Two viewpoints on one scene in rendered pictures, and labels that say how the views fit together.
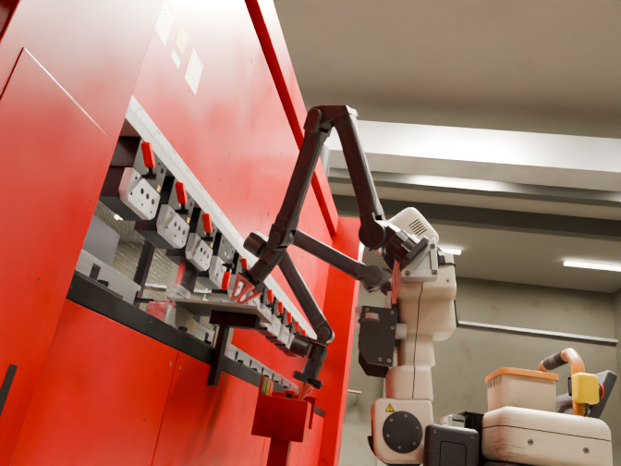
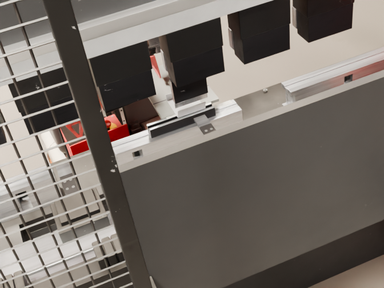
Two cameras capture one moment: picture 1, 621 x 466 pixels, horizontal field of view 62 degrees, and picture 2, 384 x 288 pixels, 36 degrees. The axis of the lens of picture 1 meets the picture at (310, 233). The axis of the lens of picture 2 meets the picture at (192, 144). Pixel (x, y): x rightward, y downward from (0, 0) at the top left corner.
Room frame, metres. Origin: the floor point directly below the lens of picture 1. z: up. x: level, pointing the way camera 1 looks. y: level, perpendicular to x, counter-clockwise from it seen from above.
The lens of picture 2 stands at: (2.29, 1.54, 2.03)
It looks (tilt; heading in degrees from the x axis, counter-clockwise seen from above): 40 degrees down; 241
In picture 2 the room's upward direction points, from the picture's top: 10 degrees counter-clockwise
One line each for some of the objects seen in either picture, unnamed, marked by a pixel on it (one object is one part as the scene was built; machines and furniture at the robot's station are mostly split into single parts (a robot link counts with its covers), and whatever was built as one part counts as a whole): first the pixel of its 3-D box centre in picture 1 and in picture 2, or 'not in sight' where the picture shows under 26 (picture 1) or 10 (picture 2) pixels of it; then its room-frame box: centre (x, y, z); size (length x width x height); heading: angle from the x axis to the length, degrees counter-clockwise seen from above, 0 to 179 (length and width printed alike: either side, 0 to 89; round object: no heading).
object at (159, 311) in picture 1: (181, 333); (179, 138); (1.67, 0.35, 0.92); 0.39 x 0.06 x 0.10; 166
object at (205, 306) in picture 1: (224, 311); (175, 87); (1.58, 0.22, 1.00); 0.26 x 0.18 x 0.01; 76
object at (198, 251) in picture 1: (192, 239); (191, 46); (1.59, 0.37, 1.21); 0.15 x 0.09 x 0.17; 166
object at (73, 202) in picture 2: not in sight; (72, 194); (2.04, 0.44, 1.01); 0.26 x 0.12 x 0.05; 76
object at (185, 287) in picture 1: (186, 280); (189, 89); (1.62, 0.37, 1.08); 0.10 x 0.02 x 0.10; 166
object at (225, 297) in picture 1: (231, 278); (45, 94); (1.98, 0.28, 1.21); 0.15 x 0.09 x 0.17; 166
